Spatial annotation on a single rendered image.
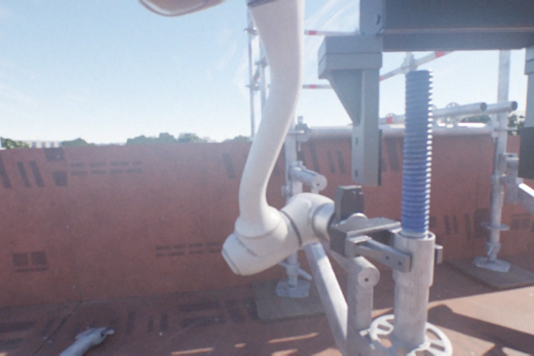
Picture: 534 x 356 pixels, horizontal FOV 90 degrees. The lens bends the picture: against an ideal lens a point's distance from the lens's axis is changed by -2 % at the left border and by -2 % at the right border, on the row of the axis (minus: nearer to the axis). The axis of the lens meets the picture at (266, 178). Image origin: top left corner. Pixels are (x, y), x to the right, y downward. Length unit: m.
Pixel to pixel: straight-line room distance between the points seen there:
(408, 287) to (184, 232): 1.05
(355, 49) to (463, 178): 1.64
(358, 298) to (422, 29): 0.56
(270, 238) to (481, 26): 0.49
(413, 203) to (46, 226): 1.42
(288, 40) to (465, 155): 1.43
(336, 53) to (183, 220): 1.20
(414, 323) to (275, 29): 0.52
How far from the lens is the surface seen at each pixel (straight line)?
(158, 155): 1.31
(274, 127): 0.53
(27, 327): 1.52
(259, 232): 0.58
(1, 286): 1.72
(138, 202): 1.36
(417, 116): 0.45
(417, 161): 0.45
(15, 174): 1.56
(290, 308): 1.24
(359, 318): 0.70
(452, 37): 0.25
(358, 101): 0.21
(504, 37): 0.27
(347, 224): 0.56
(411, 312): 0.52
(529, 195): 1.71
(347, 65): 0.20
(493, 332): 1.36
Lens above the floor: 0.68
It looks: 7 degrees down
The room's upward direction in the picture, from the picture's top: 2 degrees counter-clockwise
